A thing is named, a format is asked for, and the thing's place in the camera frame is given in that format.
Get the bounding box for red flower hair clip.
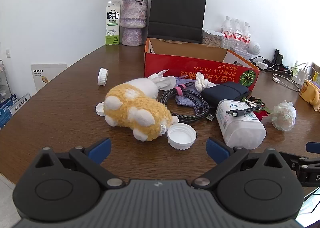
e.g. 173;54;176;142
246;96;272;121

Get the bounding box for large white jar lid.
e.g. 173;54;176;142
167;123;197;150

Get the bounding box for white cable with puck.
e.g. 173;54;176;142
272;73;300;92

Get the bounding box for black paper bag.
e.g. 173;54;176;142
147;0;208;43

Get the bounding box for white plastic jar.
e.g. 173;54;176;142
215;99;267;150

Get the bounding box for white printed box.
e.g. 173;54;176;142
9;93;32;116

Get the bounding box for wire rack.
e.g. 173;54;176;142
0;60;12;103

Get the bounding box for clear water bottle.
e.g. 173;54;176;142
231;19;243;52
241;22;251;54
221;16;234;50

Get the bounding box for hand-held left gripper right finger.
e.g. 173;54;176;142
191;137;283;190

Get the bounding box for blue box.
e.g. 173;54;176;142
0;94;18;129

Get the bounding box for large white tissue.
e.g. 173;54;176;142
147;69;177;91

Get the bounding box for small white tissue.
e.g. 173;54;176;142
194;71;217;92

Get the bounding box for white cardboard panel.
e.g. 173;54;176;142
31;63;68;92

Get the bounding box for bagged face mask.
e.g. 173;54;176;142
271;100;297;131

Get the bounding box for black cables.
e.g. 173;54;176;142
250;56;293;76

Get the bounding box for white wall charger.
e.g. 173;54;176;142
292;68;311;85

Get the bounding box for yellow white plush toy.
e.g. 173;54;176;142
103;78;179;142

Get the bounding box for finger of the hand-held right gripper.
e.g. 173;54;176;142
305;142;320;154
279;151;320;168

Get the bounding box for red cardboard box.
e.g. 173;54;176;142
144;38;260;91

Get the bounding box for purple mottled vase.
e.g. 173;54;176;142
120;0;148;46

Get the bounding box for clear seed container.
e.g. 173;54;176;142
202;30;223;48

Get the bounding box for black upright device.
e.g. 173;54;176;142
272;49;284;64

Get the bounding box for black multi-head cable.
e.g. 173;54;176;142
226;102;266;118

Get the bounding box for yellow mug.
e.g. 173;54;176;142
299;79;320;111

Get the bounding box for white round speaker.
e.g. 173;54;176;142
249;42;262;55

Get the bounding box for white green milk carton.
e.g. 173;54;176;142
105;1;121;45

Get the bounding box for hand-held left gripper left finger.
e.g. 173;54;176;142
34;137;125;190

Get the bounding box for dark blue pouch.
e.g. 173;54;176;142
201;82;251;108

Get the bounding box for purple knitted cloth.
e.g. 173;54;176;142
174;76;215;108

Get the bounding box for green packet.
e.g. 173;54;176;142
312;63;320;82

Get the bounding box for braided black grey cable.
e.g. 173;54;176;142
159;87;216;122

